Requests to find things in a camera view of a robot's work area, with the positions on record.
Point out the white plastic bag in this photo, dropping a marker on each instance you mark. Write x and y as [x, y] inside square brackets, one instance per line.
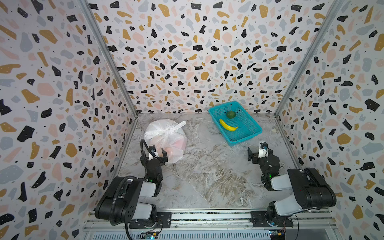
[169, 136]

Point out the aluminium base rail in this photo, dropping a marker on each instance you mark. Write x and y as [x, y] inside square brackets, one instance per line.
[219, 224]

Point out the right aluminium corner post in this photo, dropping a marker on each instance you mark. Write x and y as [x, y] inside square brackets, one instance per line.
[331, 14]

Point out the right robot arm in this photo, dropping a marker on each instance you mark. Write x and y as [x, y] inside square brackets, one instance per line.
[310, 190]

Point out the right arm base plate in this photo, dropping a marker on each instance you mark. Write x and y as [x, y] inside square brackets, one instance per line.
[264, 219]

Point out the left aluminium corner post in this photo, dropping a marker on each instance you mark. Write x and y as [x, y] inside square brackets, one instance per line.
[84, 5]

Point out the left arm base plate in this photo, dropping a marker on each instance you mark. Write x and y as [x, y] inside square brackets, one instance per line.
[161, 220]

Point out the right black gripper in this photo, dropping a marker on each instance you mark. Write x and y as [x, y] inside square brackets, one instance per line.
[259, 159]

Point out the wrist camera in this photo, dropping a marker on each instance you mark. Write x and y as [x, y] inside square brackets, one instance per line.
[263, 150]
[152, 151]

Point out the green round fruit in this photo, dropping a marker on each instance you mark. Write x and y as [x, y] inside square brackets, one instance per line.
[231, 114]

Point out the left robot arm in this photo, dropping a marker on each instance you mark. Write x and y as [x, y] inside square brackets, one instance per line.
[120, 203]

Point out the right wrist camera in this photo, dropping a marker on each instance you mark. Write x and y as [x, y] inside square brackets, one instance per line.
[263, 150]

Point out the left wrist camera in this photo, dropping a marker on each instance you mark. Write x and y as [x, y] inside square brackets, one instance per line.
[152, 151]

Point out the aluminium corner post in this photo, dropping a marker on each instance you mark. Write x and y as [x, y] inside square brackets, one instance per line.
[331, 14]
[84, 5]

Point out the teal plastic basket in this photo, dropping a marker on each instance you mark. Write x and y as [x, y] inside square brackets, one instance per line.
[248, 128]

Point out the yellow banana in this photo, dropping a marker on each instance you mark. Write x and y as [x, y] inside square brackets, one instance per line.
[228, 125]

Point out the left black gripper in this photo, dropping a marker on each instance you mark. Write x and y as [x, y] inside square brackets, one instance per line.
[154, 160]

